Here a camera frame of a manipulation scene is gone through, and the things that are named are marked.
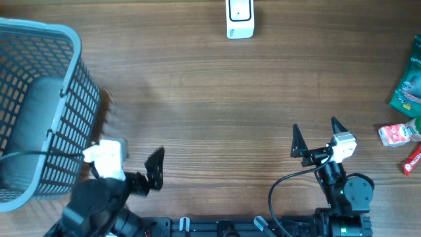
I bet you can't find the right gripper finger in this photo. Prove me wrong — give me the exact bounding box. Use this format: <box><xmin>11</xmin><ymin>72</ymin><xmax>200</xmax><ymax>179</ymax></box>
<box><xmin>290</xmin><ymin>124</ymin><xmax>309</xmax><ymax>158</ymax></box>
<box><xmin>331</xmin><ymin>117</ymin><xmax>348</xmax><ymax>134</ymax></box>

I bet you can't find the pink tissue packet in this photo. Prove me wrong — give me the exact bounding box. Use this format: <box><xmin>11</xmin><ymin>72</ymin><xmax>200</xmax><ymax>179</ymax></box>
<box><xmin>378</xmin><ymin>124</ymin><xmax>410</xmax><ymax>147</ymax></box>

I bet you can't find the green 3M gloves packet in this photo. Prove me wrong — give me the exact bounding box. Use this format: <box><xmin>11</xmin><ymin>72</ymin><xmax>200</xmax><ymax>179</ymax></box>
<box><xmin>389</xmin><ymin>34</ymin><xmax>420</xmax><ymax>118</ymax></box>

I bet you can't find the green lid white jar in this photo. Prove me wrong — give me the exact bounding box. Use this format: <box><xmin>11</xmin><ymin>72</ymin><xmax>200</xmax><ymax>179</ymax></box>
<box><xmin>405</xmin><ymin>117</ymin><xmax>421</xmax><ymax>142</ymax></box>

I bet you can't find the red coffee stick sachet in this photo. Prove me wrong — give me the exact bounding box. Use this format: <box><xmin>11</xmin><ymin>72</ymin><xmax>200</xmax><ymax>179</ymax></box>
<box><xmin>403</xmin><ymin>145</ymin><xmax>421</xmax><ymax>176</ymax></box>

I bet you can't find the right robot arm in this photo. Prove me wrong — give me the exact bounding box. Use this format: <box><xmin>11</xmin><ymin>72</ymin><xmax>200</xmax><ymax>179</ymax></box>
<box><xmin>291</xmin><ymin>117</ymin><xmax>374</xmax><ymax>216</ymax></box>

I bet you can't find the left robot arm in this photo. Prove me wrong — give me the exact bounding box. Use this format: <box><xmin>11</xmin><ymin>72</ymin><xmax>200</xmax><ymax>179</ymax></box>
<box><xmin>45</xmin><ymin>147</ymin><xmax>165</xmax><ymax>237</ymax></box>

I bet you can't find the white barcode scanner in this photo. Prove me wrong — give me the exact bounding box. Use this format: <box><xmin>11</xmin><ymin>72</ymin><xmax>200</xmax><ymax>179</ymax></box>
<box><xmin>226</xmin><ymin>0</ymin><xmax>255</xmax><ymax>40</ymax></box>

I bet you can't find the grey plastic mesh basket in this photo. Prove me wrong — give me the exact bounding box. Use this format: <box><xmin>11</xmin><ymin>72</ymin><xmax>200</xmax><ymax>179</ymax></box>
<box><xmin>1</xmin><ymin>18</ymin><xmax>101</xmax><ymax>213</ymax></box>

